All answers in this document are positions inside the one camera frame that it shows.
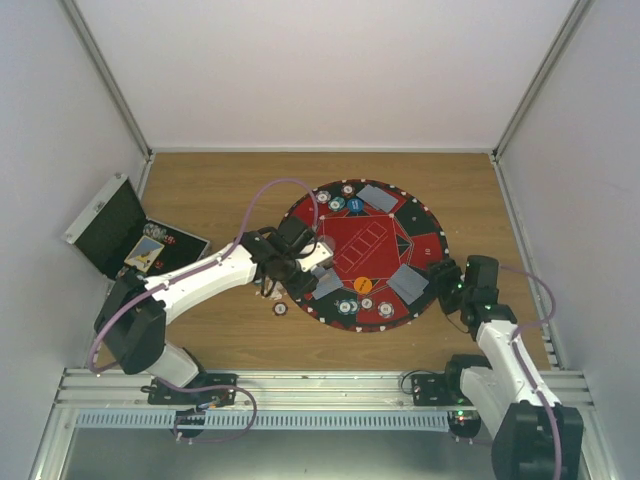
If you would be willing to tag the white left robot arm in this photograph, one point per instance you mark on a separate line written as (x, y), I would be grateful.
(133, 321)

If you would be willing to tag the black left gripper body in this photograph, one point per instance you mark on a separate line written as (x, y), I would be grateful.
(295, 288)

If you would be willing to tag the dealt card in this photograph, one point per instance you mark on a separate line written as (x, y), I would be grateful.
(327, 284)
(408, 284)
(378, 198)

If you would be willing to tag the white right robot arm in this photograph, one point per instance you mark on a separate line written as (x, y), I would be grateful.
(533, 435)

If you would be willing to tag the card box in case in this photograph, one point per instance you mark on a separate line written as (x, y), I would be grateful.
(144, 254)

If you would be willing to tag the aluminium poker case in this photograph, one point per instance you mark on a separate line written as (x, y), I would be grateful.
(112, 223)

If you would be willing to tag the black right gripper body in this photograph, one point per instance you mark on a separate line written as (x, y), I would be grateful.
(450, 294)

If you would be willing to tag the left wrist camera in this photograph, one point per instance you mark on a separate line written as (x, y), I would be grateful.
(295, 233)

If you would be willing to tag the blue 10 chip bottom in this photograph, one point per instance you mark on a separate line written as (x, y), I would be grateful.
(386, 310)

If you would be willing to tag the slotted cable duct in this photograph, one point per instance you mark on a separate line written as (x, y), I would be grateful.
(266, 420)

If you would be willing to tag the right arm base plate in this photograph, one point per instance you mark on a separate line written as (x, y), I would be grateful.
(428, 388)

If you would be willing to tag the clear round dealer button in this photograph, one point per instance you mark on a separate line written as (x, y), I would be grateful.
(329, 242)

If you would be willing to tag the round red black poker mat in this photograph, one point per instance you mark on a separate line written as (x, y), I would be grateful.
(373, 244)

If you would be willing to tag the blue small blind button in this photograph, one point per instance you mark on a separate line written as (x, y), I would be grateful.
(355, 205)

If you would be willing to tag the front aluminium rail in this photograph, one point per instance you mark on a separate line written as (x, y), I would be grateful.
(273, 390)

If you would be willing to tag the green 50 chip bottom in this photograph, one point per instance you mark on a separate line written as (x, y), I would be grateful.
(348, 307)

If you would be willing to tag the orange 100 chip stack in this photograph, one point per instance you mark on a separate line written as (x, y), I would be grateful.
(280, 309)

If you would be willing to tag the orange big blind button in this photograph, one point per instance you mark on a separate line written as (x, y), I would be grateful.
(362, 285)

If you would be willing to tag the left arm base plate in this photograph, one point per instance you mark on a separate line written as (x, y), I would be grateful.
(207, 388)

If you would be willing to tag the dealt card top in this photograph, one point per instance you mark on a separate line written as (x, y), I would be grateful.
(378, 198)

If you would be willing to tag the green 50 chip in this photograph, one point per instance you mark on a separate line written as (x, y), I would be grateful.
(336, 204)
(348, 307)

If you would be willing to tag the green 50 chip top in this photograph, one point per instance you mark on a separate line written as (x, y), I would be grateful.
(336, 204)

